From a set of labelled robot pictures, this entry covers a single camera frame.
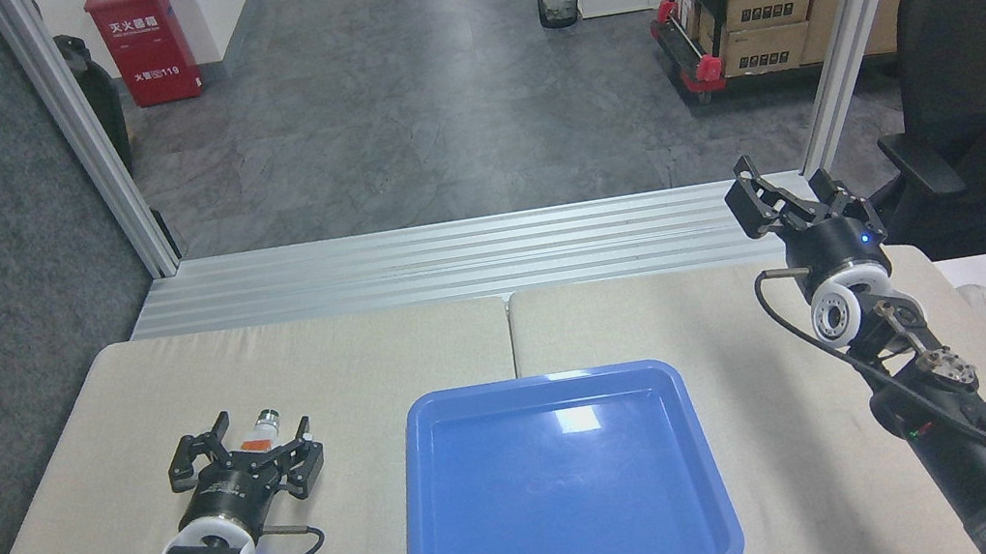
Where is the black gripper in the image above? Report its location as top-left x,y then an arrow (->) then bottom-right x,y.
160,398 -> 335,542
719,137 -> 896,301

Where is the blue plastic tray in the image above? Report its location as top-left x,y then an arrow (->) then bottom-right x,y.
379,348 -> 747,554

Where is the flat cardboard box with label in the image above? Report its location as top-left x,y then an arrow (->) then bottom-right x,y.
715,19 -> 815,80

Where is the plain brown cardboard box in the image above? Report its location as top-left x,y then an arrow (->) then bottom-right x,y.
794,0 -> 932,67

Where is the person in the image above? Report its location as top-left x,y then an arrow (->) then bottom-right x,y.
29,0 -> 185,276

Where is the red fire extinguisher box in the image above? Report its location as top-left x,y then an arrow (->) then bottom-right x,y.
83,0 -> 206,115

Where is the silver aluminium frame post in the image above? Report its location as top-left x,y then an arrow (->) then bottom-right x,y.
776,0 -> 962,178
0,0 -> 183,299

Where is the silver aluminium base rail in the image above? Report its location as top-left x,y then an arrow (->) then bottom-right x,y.
119,166 -> 827,353

